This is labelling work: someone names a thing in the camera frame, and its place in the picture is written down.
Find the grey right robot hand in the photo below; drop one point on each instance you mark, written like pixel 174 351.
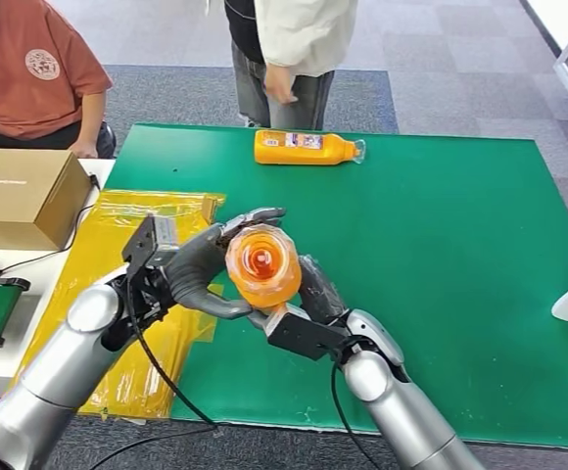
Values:
pixel 320 292

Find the person's hand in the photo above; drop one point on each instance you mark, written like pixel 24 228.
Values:
pixel 279 84
pixel 84 149

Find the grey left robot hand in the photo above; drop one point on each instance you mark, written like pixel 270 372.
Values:
pixel 198 269

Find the orange bottle with label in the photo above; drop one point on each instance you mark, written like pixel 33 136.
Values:
pixel 284 154
pixel 264 266

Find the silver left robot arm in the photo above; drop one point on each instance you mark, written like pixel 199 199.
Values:
pixel 58 376

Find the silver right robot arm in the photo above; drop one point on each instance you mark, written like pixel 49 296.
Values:
pixel 401 408

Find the person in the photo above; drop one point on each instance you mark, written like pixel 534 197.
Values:
pixel 304 32
pixel 29 78

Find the yellow plastic wrapped package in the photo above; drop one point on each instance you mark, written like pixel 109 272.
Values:
pixel 117 227

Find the brown cardboard box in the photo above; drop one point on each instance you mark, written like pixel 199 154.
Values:
pixel 20 198

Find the green table mat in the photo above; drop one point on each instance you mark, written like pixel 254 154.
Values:
pixel 411 246

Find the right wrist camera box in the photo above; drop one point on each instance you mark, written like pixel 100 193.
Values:
pixel 304 334

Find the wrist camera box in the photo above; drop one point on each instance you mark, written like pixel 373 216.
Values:
pixel 154 240
pixel 304 334

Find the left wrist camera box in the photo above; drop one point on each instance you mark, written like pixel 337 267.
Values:
pixel 154 240

